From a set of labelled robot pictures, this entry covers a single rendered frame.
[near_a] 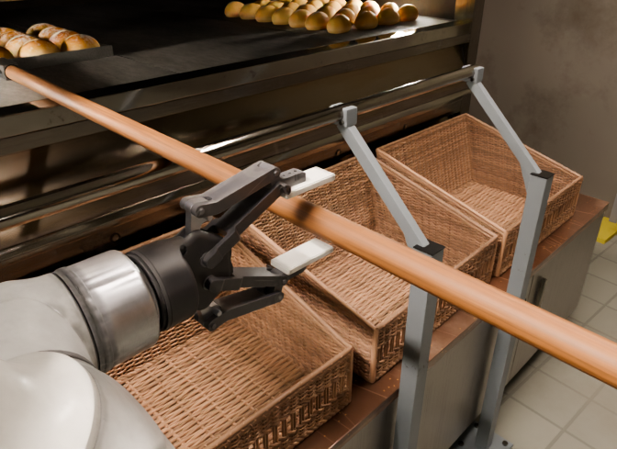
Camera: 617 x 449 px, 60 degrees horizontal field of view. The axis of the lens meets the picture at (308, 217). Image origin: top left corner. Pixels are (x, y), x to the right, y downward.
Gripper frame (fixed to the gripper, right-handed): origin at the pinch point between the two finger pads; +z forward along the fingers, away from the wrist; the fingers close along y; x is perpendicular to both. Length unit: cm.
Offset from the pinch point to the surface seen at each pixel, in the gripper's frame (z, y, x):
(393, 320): 41, 47, -16
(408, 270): -1.3, -0.5, 14.2
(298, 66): 61, 3, -67
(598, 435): 118, 119, 16
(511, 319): -1.2, -0.5, 24.2
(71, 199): -14.8, 2.6, -28.0
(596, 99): 277, 52, -60
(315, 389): 18, 50, -16
